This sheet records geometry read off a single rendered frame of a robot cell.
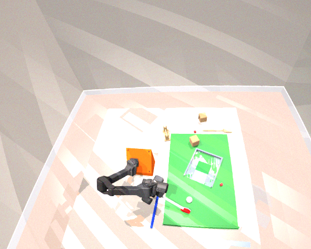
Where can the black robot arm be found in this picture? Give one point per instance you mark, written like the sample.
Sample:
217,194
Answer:
143,190

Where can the green putting mat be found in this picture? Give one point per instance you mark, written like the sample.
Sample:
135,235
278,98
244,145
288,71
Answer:
214,206

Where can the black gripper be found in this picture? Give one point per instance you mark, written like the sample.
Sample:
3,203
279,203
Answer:
149,200

